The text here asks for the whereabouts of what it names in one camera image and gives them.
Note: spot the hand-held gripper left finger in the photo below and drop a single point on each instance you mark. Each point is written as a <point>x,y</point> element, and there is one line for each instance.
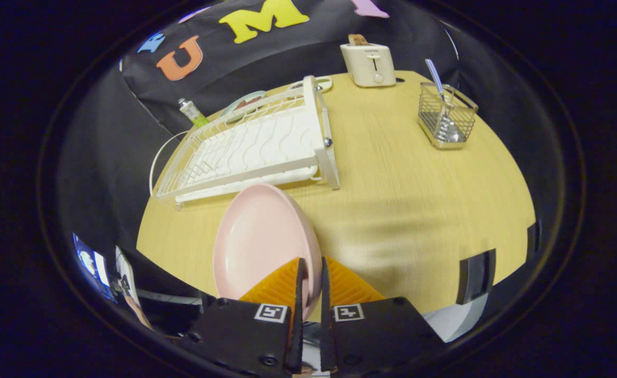
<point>245,341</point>

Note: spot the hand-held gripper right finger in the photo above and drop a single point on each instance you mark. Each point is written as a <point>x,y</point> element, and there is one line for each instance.
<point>376,336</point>

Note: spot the pink plate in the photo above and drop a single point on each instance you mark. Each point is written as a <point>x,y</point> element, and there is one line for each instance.
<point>261,236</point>

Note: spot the pale green plate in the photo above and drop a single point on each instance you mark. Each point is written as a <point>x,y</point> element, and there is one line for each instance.
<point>253,98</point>

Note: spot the small white dish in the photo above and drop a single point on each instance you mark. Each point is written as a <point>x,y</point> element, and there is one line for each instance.
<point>323,83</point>

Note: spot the black table edge clamp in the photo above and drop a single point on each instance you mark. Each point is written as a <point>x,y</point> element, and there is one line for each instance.
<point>534,240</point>
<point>476,275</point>

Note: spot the glowing screen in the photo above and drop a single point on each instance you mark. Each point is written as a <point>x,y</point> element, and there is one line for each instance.
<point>92,265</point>

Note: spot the green and white bottle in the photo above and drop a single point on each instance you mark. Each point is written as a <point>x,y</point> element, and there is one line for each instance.
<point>190,110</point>

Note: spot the brown sausage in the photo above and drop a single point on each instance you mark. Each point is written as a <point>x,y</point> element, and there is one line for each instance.
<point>242,103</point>

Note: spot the cream toaster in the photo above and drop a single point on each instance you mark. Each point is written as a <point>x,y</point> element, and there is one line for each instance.
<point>368,63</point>

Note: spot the black backdrop cloth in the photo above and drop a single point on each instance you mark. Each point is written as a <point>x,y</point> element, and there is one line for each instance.
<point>224,68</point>

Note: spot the brown toast slice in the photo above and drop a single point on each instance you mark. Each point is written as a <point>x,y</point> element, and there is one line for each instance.
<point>358,39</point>

